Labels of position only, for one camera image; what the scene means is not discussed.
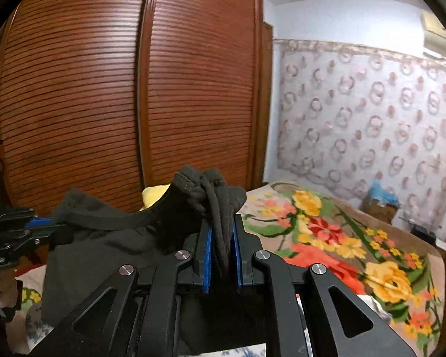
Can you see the blue plastic bag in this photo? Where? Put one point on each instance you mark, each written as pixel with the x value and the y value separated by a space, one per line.
pixel 382 191

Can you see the cardboard box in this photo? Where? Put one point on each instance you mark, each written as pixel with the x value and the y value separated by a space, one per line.
pixel 379 210

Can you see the small black box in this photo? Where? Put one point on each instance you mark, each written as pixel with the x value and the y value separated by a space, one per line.
pixel 423 230

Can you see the wooden louvered wardrobe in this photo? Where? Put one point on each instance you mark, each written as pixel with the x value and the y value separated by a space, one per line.
pixel 78 100

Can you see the black pants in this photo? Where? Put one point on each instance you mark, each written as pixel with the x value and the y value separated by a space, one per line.
pixel 96 253

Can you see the flowered beige blanket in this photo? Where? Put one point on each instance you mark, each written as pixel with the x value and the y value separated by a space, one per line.
pixel 319 230

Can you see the circle patterned curtain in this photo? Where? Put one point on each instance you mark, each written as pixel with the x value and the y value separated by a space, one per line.
pixel 356 119

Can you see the yellow cloth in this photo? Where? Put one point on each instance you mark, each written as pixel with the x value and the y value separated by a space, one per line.
pixel 152 195

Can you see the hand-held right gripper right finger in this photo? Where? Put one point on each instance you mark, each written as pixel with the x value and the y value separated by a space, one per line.
pixel 238 264

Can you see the air conditioner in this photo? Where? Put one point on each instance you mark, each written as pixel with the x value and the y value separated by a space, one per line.
pixel 435 29

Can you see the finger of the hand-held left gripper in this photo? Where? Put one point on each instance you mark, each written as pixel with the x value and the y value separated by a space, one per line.
pixel 39 223
pixel 52 234

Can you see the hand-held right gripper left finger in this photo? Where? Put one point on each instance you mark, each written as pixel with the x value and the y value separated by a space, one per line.
pixel 207 260

